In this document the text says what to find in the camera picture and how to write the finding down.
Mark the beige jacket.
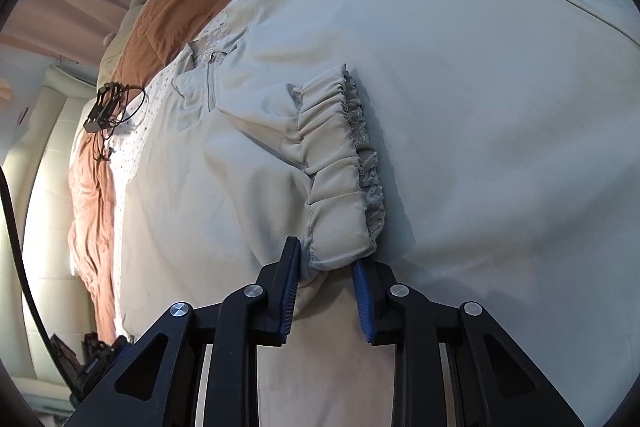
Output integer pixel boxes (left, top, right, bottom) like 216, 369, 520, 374
118, 0, 639, 426

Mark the cream padded headboard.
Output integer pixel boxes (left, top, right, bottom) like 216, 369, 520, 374
1, 66, 96, 418

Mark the beige pillow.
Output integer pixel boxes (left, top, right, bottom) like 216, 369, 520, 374
96, 0, 148, 90

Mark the brown orange quilt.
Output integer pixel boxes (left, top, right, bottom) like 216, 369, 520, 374
68, 0, 232, 343

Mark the black charger with cables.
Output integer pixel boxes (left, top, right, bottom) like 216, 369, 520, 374
84, 81, 146, 162

